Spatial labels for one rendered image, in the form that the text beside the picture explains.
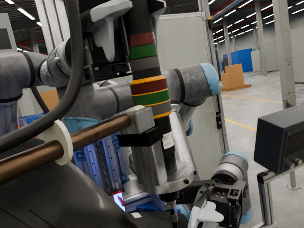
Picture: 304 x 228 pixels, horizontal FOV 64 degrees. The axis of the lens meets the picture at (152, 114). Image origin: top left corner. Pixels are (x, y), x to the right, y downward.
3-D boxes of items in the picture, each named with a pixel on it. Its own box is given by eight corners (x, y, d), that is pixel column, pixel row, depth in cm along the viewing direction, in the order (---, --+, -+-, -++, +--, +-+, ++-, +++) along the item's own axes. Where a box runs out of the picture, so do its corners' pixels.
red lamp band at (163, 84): (156, 92, 25) (154, 80, 25) (124, 96, 28) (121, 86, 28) (174, 86, 29) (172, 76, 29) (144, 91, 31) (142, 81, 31)
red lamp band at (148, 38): (145, 43, 25) (144, 31, 25) (121, 49, 27) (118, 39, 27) (161, 43, 28) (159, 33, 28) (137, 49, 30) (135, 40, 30)
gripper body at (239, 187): (237, 200, 47) (246, 173, 57) (195, 192, 51) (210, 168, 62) (238, 234, 49) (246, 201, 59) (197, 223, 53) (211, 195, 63)
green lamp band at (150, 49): (148, 55, 25) (146, 44, 25) (123, 61, 27) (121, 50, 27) (163, 54, 28) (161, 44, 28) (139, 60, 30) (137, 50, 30)
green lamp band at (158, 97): (159, 104, 26) (156, 92, 25) (126, 107, 28) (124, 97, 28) (176, 97, 29) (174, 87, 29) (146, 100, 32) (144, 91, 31)
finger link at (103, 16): (142, 52, 24) (115, 64, 32) (130, -10, 23) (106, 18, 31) (112, 57, 23) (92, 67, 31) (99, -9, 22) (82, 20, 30)
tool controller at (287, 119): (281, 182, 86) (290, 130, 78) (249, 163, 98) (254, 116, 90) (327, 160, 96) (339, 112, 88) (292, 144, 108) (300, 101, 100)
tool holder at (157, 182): (172, 208, 24) (154, 110, 22) (117, 199, 27) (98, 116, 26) (202, 169, 31) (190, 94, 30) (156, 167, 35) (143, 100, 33)
